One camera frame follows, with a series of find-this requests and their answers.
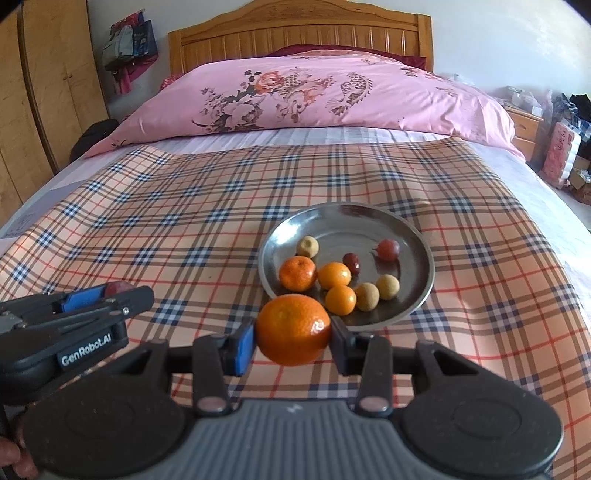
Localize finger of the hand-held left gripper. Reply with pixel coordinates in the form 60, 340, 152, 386
0, 285, 108, 320
54, 285, 156, 331

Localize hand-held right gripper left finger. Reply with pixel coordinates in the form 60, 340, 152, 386
113, 320, 257, 416

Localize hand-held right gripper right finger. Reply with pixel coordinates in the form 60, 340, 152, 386
330, 318, 483, 416

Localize small smooth orange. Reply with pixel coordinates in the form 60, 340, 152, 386
318, 261, 352, 291
325, 285, 358, 316

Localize large mandarin orange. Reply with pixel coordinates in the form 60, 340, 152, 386
278, 255, 318, 292
255, 294, 332, 367

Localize round metal plate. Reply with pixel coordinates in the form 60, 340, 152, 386
257, 202, 435, 329

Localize person's left hand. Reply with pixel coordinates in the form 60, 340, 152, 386
0, 413, 41, 479

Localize plaid cloth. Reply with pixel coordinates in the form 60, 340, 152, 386
0, 141, 591, 480

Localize dark cloth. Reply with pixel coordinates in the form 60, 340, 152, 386
69, 119, 121, 162

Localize wooden wardrobe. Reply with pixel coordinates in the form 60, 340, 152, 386
0, 0, 110, 222

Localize pink floral quilt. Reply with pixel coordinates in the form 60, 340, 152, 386
85, 48, 527, 160

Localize hanging bags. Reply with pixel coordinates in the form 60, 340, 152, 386
102, 13, 159, 95

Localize wooden nightstand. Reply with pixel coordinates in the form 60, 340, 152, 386
502, 104, 546, 162

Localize cardboard box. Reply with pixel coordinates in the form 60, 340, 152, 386
569, 154, 591, 206

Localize pink wrapped pack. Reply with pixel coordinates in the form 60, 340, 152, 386
540, 121, 583, 188

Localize dark red pillow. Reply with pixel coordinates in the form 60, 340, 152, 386
268, 45, 426, 70

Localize pile of plastic bags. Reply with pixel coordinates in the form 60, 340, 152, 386
501, 85, 555, 116

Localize wooden headboard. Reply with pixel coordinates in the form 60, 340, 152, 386
167, 0, 434, 77

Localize black clothing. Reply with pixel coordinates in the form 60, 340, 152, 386
570, 93, 591, 158

